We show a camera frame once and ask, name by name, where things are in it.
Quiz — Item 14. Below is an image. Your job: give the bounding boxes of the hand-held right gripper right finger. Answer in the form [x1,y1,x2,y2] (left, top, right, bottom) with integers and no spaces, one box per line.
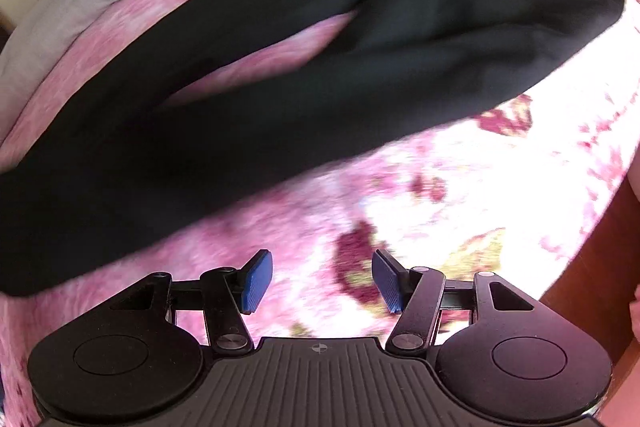
[372,249,533,355]

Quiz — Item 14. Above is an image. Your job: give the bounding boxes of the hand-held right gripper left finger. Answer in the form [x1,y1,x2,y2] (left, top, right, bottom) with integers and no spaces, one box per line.
[110,249,273,352]

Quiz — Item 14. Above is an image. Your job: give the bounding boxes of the black pants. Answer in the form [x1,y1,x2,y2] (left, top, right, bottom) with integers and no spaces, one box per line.
[0,0,628,299]

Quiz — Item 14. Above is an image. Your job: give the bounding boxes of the pink floral blanket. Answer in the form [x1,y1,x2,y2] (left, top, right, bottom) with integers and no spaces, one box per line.
[0,0,640,427]

